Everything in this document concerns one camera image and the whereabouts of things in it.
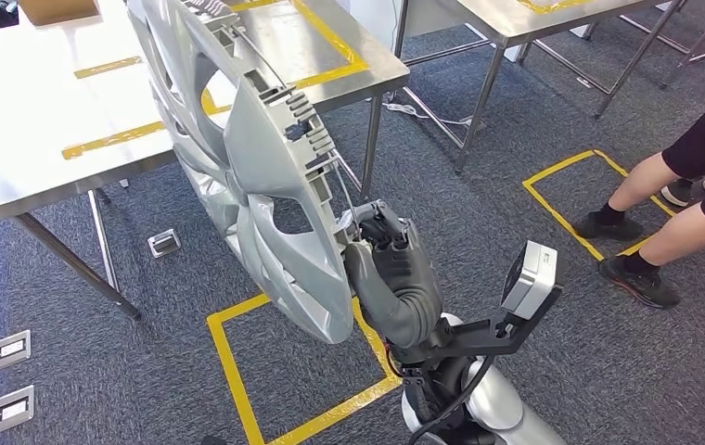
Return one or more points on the yellow tape rectangle outline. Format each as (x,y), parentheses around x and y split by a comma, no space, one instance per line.
(113,138)

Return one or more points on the steel frame table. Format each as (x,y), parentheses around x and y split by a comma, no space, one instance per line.
(512,18)

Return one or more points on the short yellow tape strip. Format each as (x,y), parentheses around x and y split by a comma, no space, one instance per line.
(108,67)

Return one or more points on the yellow floor tape square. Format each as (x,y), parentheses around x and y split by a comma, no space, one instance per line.
(558,215)
(231,368)

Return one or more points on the white cabinet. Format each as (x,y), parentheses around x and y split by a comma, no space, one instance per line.
(377,24)

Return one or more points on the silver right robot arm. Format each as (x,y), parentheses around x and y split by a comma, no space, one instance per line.
(494,405)

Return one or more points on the metal floor socket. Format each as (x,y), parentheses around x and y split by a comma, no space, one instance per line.
(12,350)
(14,409)
(164,243)

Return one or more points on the steel workbench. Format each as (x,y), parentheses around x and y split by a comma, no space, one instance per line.
(33,110)

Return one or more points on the brown cardboard box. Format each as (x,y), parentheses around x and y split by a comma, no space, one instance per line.
(57,11)

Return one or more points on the silver wheel cover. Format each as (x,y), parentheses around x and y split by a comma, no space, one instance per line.
(266,141)

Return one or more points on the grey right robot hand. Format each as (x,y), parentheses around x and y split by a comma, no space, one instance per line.
(395,264)

